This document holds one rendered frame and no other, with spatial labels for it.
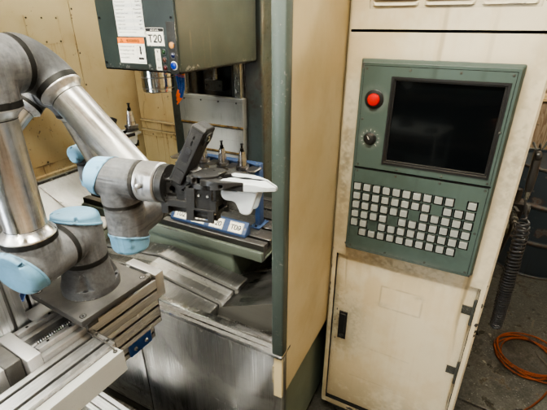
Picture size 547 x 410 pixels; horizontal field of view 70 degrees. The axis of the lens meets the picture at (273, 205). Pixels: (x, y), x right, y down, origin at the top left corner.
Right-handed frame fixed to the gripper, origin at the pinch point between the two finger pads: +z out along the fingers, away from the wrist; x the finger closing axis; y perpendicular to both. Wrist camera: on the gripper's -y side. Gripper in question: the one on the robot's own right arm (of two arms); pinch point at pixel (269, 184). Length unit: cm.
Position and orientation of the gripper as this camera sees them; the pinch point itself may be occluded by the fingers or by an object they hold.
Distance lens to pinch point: 65.3
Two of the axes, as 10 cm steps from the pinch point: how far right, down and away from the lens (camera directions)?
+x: -2.8, 2.8, -9.2
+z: 9.6, 1.2, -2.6
